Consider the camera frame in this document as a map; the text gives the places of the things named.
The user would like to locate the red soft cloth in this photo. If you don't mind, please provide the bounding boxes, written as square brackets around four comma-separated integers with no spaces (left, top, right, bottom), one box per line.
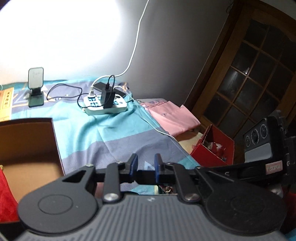
[0,165,19,223]

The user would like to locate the pink folded cloth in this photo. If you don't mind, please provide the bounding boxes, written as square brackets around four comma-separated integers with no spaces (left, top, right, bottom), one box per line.
[140,98,201,137]

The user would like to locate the red cardboard box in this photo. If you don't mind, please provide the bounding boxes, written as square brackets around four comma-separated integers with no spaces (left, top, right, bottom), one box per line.
[191,125,234,167]

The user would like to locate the blue grey bed sheet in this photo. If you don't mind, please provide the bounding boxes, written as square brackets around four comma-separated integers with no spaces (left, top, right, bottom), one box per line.
[0,78,202,195]

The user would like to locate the white power strip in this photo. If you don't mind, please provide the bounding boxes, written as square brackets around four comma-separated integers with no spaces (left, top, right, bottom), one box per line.
[83,94,127,115]

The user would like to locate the black power adapter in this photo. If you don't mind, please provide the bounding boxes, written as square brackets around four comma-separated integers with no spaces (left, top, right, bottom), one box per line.
[100,88,115,108]

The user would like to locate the wooden glass door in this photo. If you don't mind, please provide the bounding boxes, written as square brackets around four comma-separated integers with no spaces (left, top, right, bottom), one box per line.
[184,0,296,144]

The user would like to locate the black power bank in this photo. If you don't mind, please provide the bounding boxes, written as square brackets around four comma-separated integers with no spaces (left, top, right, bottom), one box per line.
[93,81,127,98]

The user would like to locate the brown cardboard box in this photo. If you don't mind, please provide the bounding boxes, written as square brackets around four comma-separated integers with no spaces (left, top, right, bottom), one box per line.
[1,118,65,201]

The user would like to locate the phone stand with mirror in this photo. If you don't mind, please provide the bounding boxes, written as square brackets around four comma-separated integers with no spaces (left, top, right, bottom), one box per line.
[28,67,44,108]

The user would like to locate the black cable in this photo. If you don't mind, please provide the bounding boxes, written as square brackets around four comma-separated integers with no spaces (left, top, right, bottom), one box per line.
[46,74,117,110]

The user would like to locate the white cable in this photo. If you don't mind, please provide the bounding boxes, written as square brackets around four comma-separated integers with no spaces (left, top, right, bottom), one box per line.
[89,0,186,151]

